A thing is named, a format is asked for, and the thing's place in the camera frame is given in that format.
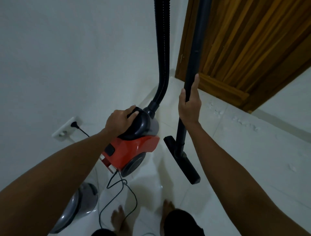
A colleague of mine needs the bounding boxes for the person's left hand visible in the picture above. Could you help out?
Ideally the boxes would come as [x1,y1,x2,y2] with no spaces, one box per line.
[104,105,139,138]

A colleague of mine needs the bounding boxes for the person's right hand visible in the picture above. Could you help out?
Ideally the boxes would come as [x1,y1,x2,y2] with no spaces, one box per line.
[178,74,202,126]

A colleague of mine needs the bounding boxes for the red and black vacuum cleaner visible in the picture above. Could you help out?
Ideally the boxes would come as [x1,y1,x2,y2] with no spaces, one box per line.
[99,0,213,185]

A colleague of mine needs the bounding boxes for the person's right forearm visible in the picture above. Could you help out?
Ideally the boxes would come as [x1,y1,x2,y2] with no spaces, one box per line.
[186,121,311,236]

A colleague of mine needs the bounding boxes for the person's left forearm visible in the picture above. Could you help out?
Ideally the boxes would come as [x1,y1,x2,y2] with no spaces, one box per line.
[0,129,117,236]

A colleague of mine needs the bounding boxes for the person's left leg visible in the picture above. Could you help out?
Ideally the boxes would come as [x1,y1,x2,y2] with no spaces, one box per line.
[111,205,132,236]

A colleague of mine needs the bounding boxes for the person's leg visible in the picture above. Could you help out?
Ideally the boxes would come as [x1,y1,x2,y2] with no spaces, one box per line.
[111,205,132,236]
[160,199,176,236]

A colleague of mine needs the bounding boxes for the person's right leg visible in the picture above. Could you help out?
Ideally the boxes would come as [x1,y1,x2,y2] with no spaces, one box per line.
[160,199,176,236]

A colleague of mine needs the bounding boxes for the scattered white paper scraps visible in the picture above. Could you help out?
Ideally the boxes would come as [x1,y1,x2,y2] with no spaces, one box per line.
[208,102,298,173]

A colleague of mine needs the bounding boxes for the brown wooden door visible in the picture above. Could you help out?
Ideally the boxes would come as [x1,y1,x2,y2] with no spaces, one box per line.
[175,0,311,113]

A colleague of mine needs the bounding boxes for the grey round appliance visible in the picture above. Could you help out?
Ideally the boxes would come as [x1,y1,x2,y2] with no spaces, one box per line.
[50,182,99,234]

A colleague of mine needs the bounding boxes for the black shorts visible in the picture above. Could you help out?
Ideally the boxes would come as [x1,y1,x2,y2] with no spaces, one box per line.
[91,208,206,236]

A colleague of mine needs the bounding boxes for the black power cord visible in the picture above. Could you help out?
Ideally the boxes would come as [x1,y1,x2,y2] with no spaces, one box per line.
[70,121,138,230]

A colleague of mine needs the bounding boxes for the white plug cable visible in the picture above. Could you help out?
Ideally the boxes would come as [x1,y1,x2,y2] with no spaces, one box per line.
[63,131,76,144]

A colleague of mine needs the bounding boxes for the white wall socket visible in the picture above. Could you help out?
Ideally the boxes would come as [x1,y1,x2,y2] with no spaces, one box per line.
[51,116,83,143]

